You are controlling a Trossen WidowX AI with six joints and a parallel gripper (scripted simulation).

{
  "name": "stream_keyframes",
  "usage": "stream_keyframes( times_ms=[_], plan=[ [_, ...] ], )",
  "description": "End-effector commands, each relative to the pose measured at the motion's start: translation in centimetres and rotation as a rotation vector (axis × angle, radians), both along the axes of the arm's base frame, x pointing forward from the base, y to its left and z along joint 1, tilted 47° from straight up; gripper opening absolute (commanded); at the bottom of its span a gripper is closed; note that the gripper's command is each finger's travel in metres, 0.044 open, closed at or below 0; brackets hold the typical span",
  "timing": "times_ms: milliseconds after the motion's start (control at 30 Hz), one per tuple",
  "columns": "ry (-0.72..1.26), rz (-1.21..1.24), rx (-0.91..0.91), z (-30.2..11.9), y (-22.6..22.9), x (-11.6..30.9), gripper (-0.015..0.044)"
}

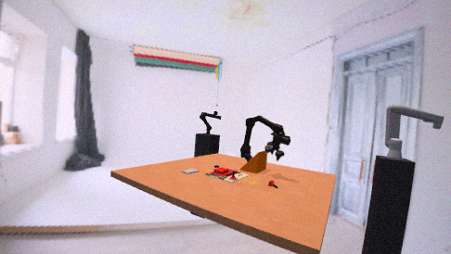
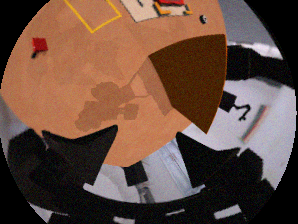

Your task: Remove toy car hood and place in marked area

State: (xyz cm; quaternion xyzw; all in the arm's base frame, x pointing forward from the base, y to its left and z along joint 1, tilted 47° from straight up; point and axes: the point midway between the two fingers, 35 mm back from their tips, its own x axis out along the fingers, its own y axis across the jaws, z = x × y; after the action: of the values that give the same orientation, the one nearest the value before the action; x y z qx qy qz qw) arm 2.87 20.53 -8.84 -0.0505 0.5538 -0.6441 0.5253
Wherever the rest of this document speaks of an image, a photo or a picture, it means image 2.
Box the yellow rectangular outline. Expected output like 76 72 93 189
64 0 122 34

